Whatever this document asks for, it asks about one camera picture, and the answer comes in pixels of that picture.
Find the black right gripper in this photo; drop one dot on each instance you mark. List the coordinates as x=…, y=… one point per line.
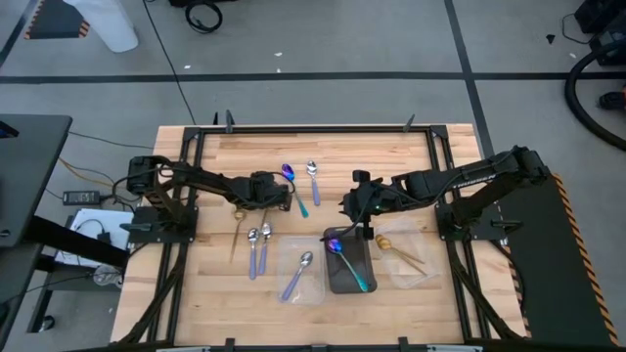
x=376, y=198

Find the small black floor scrap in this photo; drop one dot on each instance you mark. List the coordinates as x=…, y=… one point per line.
x=550, y=38

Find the black side desk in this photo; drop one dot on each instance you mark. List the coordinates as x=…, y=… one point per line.
x=29, y=171

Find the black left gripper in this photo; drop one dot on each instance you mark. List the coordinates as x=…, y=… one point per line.
x=266, y=188

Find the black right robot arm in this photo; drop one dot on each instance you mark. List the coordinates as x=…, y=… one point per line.
x=469, y=177

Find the black aluminium table frame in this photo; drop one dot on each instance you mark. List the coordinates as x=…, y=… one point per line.
x=318, y=129

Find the smoke grey plastic bin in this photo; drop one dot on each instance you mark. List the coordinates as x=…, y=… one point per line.
x=362, y=249

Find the black shoe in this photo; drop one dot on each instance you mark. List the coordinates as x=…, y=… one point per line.
x=611, y=100

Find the black power adapter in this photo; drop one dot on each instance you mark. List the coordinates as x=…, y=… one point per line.
x=80, y=197

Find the black caster wheel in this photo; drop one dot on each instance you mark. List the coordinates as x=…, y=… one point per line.
x=47, y=323

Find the white floor stand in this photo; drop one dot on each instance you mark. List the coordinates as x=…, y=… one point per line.
x=107, y=24

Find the black frame clamp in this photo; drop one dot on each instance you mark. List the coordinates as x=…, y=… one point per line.
x=228, y=122
x=409, y=124

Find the black equipment box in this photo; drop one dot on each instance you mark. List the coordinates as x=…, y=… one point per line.
x=604, y=14

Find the small hazard-striped black mat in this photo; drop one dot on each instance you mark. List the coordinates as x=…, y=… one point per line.
x=54, y=19

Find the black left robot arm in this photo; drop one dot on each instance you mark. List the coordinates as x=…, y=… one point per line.
x=205, y=178

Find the clear plastic bin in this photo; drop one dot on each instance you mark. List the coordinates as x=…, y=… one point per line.
x=415, y=234
x=313, y=293

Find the iridescent rainbow spoon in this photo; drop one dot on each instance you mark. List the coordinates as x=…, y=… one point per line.
x=288, y=172
x=361, y=282
x=335, y=246

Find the large hazard-striped black mat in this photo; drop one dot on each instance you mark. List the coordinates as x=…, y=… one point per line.
x=557, y=269

